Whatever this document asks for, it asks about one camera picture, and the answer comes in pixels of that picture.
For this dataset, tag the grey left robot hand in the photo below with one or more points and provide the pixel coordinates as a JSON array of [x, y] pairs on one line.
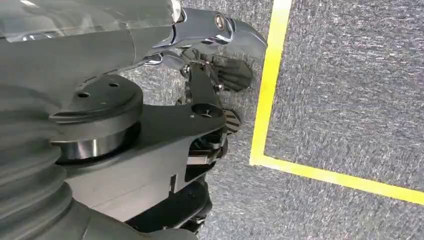
[[82, 39]]

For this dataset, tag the grey ribbed left robot arm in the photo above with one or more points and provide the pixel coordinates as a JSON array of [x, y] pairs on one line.
[[26, 185]]

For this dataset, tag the yellow floor tape square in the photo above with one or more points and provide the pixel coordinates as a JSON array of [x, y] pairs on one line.
[[270, 82]]

